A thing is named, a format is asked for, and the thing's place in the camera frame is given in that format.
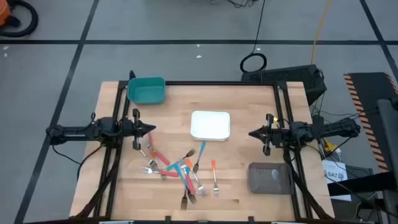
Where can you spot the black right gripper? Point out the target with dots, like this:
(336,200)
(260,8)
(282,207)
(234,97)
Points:
(270,137)

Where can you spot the grey translucent plastic bin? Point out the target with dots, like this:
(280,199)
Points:
(264,180)

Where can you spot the black aluminium table frame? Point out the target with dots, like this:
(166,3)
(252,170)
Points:
(202,83)

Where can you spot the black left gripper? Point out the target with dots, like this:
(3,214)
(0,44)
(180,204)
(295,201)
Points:
(130,127)

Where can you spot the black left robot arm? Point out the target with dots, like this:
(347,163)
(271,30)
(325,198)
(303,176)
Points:
(77,130)

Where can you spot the white plastic bin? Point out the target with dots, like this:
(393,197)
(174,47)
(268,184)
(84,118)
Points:
(210,124)

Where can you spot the orange vacuum cleaner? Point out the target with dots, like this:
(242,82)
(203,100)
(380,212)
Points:
(3,14)

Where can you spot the black floor bar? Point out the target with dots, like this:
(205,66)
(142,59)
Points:
(367,183)

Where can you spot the black platform with hazard stripes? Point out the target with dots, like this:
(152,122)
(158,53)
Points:
(367,93)

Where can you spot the white paper label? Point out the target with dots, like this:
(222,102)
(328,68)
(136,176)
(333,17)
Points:
(329,168)

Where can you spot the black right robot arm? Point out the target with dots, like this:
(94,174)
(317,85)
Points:
(335,128)

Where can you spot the black table edge clamp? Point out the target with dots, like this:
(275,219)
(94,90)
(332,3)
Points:
(251,219)
(168,219)

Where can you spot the yellow plug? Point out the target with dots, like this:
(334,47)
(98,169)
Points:
(330,146)

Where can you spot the yellow gripper tag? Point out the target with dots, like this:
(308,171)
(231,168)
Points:
(275,119)

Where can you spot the teal plastic bin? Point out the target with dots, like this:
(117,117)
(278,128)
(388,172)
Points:
(146,93)

